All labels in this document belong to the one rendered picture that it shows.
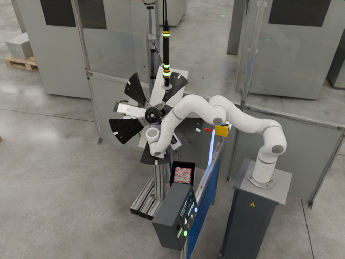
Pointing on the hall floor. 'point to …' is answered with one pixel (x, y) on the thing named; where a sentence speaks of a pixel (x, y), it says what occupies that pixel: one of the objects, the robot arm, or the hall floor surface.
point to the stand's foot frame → (147, 201)
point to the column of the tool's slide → (150, 48)
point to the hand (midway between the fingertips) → (159, 158)
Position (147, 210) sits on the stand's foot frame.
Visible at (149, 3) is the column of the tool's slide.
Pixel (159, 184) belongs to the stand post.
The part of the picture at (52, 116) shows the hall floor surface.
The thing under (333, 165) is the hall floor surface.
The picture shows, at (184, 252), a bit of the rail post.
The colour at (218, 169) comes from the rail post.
